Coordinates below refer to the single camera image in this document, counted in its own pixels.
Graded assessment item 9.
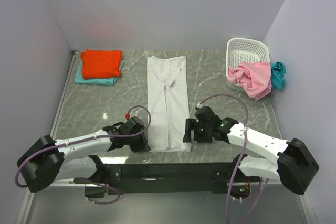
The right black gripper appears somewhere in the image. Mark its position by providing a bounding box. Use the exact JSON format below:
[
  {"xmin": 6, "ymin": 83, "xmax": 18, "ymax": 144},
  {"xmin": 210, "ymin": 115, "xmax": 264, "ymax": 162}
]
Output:
[{"xmin": 183, "ymin": 118, "xmax": 213, "ymax": 143}]

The pink t shirt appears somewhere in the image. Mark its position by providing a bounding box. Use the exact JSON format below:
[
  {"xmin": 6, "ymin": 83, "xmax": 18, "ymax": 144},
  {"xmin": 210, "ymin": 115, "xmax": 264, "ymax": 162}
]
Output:
[{"xmin": 227, "ymin": 61, "xmax": 272, "ymax": 101}]

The black base crossbar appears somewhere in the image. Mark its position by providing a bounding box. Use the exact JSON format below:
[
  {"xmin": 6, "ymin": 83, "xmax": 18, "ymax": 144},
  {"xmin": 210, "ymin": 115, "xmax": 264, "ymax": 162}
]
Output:
[{"xmin": 73, "ymin": 162, "xmax": 253, "ymax": 199}]

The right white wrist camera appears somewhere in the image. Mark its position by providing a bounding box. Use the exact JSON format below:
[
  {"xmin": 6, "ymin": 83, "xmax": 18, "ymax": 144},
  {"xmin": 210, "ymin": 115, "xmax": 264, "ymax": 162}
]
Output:
[{"xmin": 196, "ymin": 103, "xmax": 203, "ymax": 110}]

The folded light blue t shirt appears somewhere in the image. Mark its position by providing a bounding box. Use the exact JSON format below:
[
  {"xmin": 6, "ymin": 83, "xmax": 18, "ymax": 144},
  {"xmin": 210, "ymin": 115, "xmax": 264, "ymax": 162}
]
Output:
[{"xmin": 75, "ymin": 61, "xmax": 118, "ymax": 86}]

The teal t shirt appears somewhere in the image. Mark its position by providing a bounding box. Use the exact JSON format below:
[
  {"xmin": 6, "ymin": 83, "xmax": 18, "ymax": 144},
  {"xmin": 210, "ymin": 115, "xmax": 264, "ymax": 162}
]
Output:
[{"xmin": 270, "ymin": 62, "xmax": 287, "ymax": 90}]

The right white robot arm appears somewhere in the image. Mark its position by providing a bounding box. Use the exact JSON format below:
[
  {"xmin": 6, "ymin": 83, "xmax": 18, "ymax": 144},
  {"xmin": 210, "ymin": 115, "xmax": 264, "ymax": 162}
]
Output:
[{"xmin": 183, "ymin": 106, "xmax": 319, "ymax": 195}]

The folded orange t shirt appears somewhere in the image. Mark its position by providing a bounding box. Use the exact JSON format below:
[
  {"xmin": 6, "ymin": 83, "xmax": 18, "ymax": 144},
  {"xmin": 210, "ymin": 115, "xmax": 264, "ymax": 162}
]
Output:
[{"xmin": 80, "ymin": 49, "xmax": 122, "ymax": 79}]

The white t shirt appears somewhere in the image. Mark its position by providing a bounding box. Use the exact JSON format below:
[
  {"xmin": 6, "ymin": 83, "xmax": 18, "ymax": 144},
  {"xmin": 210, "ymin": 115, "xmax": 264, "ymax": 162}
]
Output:
[{"xmin": 147, "ymin": 56, "xmax": 192, "ymax": 152}]

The white plastic laundry basket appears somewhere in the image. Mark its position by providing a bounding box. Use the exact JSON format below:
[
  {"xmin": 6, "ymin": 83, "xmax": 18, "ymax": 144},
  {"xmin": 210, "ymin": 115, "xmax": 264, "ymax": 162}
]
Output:
[{"xmin": 225, "ymin": 38, "xmax": 270, "ymax": 92}]

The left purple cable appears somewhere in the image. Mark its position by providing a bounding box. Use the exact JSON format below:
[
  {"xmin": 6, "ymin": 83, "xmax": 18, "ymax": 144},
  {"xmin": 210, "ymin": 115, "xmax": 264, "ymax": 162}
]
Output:
[{"xmin": 14, "ymin": 105, "xmax": 152, "ymax": 205}]

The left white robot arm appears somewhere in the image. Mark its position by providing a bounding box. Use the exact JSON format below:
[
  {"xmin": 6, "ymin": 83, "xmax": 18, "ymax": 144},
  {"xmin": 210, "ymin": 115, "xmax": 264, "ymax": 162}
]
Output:
[{"xmin": 15, "ymin": 116, "xmax": 150, "ymax": 193}]

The aluminium frame rail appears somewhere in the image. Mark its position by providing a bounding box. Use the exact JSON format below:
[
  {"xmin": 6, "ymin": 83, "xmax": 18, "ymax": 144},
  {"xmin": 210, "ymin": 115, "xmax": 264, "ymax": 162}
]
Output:
[{"xmin": 69, "ymin": 179, "xmax": 107, "ymax": 188}]

